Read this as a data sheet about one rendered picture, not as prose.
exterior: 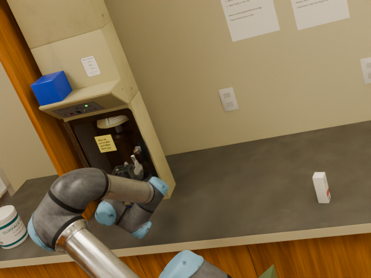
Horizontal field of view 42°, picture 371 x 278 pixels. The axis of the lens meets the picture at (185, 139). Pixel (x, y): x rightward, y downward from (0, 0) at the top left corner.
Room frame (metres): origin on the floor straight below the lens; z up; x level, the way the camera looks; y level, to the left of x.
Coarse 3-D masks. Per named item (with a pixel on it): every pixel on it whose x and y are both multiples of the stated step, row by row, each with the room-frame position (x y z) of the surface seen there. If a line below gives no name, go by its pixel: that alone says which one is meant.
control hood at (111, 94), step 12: (108, 84) 1.79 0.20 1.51; (120, 84) 1.79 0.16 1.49; (72, 96) 1.81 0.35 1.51; (84, 96) 1.75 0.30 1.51; (96, 96) 1.73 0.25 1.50; (108, 96) 1.72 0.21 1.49; (120, 96) 1.75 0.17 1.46; (48, 108) 1.81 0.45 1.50; (60, 108) 1.81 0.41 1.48; (108, 108) 1.81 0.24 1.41
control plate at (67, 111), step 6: (90, 102) 1.76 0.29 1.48; (66, 108) 1.81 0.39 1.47; (72, 108) 1.81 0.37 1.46; (78, 108) 1.81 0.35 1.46; (84, 108) 1.81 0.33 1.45; (90, 108) 1.81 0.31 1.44; (96, 108) 1.81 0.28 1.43; (102, 108) 1.81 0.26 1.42; (60, 114) 1.86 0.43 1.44; (66, 114) 1.86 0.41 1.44; (78, 114) 1.86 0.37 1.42
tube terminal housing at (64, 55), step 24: (48, 48) 1.90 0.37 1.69; (72, 48) 1.86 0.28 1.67; (96, 48) 1.83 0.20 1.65; (120, 48) 1.89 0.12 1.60; (48, 72) 1.92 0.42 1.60; (72, 72) 1.88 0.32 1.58; (120, 72) 1.82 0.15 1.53; (144, 120) 1.86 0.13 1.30; (168, 168) 1.90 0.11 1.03; (168, 192) 1.82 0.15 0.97
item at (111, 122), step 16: (112, 112) 1.83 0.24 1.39; (128, 112) 1.80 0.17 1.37; (80, 128) 1.89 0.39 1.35; (96, 128) 1.87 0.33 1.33; (112, 128) 1.84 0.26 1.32; (128, 128) 1.81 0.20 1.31; (80, 144) 1.91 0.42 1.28; (96, 144) 1.88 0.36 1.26; (128, 144) 1.82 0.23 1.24; (144, 144) 1.80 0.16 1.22; (96, 160) 1.89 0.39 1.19; (112, 160) 1.86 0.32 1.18; (128, 160) 1.84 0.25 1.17; (144, 160) 1.81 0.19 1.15; (144, 176) 1.82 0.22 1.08
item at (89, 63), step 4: (88, 56) 1.84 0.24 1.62; (92, 56) 1.84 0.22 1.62; (84, 60) 1.85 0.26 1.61; (88, 60) 1.84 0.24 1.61; (92, 60) 1.84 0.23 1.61; (84, 64) 1.85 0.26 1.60; (88, 64) 1.85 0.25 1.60; (92, 64) 1.84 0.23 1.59; (96, 64) 1.84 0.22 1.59; (84, 68) 1.86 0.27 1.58; (88, 68) 1.85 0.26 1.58; (92, 68) 1.84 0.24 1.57; (96, 68) 1.84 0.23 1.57; (88, 72) 1.85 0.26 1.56; (92, 72) 1.85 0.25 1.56; (96, 72) 1.84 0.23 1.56; (100, 72) 1.83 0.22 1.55; (88, 76) 1.86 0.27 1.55; (92, 76) 1.85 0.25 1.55
